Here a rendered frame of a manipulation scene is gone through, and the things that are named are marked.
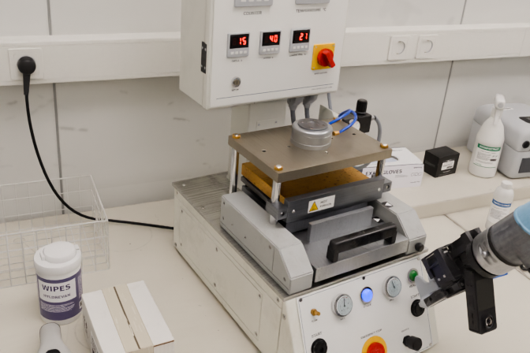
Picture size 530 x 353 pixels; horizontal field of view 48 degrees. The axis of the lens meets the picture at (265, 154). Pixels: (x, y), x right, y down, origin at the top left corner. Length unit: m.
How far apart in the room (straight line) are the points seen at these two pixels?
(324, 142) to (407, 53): 0.72
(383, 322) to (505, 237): 0.32
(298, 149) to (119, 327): 0.46
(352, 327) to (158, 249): 0.54
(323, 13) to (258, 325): 0.63
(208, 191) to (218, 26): 0.39
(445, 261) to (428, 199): 0.65
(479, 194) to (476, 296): 0.78
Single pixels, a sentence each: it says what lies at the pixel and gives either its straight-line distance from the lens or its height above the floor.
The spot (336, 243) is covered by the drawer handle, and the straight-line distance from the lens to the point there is 1.06.
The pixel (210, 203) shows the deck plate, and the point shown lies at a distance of 1.30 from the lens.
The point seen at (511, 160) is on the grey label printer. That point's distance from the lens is 1.96.
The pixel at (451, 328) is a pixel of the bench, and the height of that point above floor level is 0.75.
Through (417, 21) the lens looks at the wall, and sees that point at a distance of 1.88.
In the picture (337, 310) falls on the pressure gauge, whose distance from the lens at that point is 1.10.
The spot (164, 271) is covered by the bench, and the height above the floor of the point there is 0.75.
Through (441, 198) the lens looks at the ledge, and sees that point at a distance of 1.76.
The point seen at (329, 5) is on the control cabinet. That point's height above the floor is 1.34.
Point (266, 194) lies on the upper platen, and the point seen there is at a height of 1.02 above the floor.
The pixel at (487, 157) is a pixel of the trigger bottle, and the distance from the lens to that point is 1.92.
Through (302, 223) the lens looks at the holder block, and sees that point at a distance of 1.15.
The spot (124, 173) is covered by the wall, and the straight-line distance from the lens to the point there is 1.63.
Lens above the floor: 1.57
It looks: 25 degrees down
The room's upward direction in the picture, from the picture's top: 5 degrees clockwise
